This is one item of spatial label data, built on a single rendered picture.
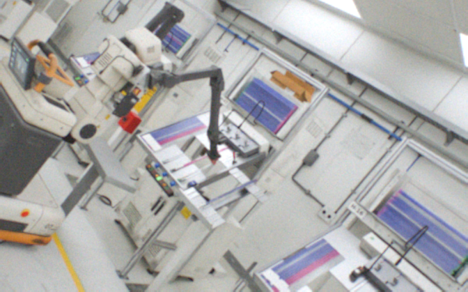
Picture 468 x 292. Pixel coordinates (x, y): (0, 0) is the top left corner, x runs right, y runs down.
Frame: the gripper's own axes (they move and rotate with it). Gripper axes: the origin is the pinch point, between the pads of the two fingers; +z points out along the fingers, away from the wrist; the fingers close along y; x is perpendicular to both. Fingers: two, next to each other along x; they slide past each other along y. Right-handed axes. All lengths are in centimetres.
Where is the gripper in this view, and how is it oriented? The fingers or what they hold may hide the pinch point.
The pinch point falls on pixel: (213, 163)
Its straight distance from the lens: 303.6
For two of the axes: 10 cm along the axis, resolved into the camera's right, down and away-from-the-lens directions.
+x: -8.1, 3.5, -4.6
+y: -5.8, -5.1, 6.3
